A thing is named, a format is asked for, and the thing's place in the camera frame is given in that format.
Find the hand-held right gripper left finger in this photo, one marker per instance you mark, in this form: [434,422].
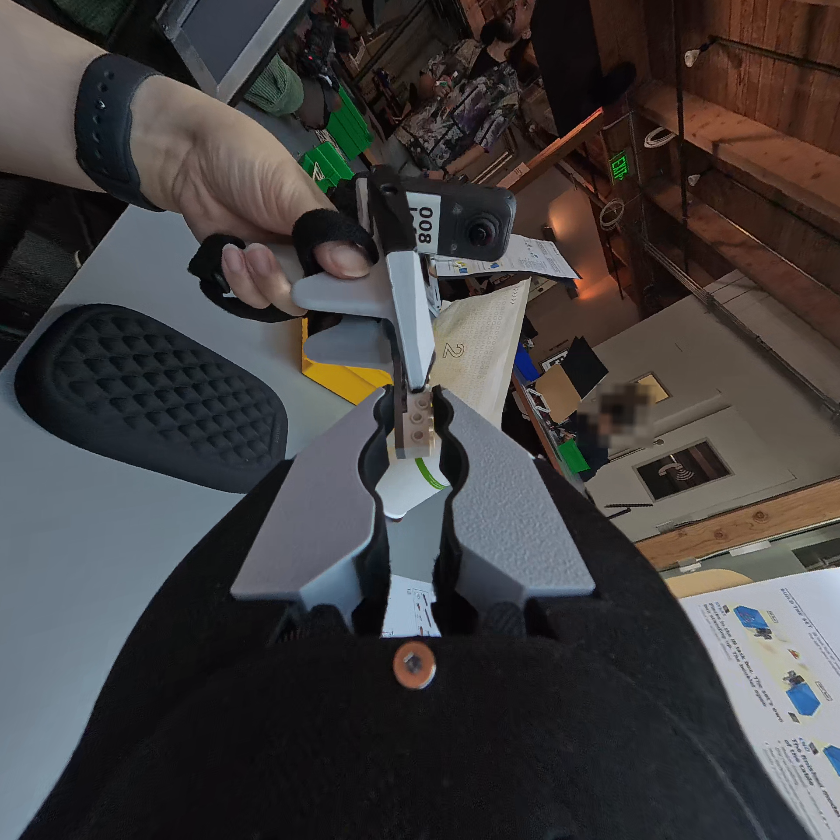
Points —
[308,525]

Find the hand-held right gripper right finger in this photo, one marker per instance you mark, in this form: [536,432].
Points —
[518,525]

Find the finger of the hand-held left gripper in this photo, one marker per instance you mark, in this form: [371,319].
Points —
[410,315]

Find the small white lego brick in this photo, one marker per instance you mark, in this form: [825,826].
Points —
[417,436]

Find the person's left forearm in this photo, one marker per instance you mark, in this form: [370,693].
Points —
[39,98]

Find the person's left hand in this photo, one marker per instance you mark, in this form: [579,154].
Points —
[229,184]

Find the cream paper bag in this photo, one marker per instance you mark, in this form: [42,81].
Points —
[482,354]

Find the yellow plastic bin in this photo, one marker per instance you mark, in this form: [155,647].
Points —
[341,384]

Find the white cup with green stripe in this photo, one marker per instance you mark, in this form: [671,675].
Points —
[407,489]

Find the blue plastic bin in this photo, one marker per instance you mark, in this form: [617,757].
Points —
[525,361]

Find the white printed paper sheet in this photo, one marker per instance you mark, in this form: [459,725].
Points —
[525,259]

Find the brown cardboard piece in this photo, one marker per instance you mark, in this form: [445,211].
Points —
[558,394]

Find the green knit cloth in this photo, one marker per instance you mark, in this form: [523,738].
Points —
[275,88]

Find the black padded wrist rest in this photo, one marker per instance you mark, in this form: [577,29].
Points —
[151,394]

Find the green exit sign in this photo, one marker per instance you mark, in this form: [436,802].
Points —
[620,167]

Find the grey framed monitor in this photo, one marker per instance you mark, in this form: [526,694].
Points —
[229,33]

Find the white instruction sheet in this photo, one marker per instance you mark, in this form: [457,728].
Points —
[754,656]

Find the black smartwatch band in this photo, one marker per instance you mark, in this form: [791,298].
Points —
[105,131]

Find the wall sign with phone symbol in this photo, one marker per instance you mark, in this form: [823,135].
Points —
[682,469]

